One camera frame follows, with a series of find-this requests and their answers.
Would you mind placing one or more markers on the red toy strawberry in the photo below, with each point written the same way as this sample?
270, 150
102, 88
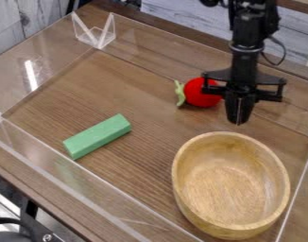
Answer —
190, 94

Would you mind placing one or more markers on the clear acrylic corner bracket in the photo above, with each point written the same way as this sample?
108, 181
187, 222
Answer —
98, 37

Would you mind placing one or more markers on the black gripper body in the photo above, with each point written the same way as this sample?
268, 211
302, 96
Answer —
266, 86

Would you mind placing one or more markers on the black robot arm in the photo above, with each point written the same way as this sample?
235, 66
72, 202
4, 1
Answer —
254, 21

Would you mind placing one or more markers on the black metal table frame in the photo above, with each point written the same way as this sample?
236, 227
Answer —
47, 228

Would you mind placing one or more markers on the green rectangular block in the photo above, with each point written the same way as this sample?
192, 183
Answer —
95, 137

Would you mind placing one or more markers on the wooden bowl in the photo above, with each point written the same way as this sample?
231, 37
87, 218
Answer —
231, 184

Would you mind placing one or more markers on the clear acrylic tray wall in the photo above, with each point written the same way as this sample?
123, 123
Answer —
90, 205

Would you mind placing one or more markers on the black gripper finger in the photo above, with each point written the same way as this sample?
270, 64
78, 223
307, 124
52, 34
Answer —
232, 107
247, 104

